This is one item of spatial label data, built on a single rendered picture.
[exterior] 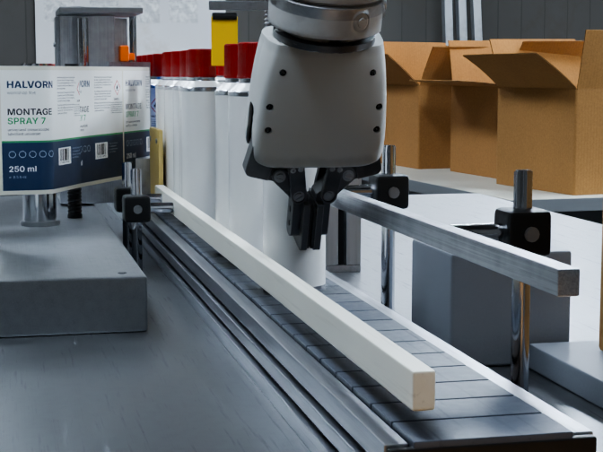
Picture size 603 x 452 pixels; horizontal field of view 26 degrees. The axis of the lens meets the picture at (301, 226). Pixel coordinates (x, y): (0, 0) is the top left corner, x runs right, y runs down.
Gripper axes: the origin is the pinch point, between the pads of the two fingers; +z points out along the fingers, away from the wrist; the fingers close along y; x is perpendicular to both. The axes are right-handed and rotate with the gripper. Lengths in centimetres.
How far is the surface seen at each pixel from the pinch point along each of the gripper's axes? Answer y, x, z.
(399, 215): -3.1, 12.7, -6.5
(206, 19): -125, -811, 243
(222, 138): 2.4, -25.4, 3.8
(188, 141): 2, -50, 15
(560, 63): -117, -207, 61
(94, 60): 10, -83, 16
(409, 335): -3.4, 16.8, 0.6
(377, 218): -3.1, 7.9, -3.9
